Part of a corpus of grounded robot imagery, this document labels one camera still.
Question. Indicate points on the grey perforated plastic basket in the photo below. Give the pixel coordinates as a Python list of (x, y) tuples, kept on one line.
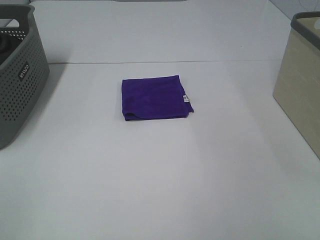
[(24, 69)]

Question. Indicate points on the purple towel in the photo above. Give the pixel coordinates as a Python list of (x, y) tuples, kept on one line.
[(154, 99)]

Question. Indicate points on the beige plastic basket grey rim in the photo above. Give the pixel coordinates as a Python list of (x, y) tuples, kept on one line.
[(297, 88)]

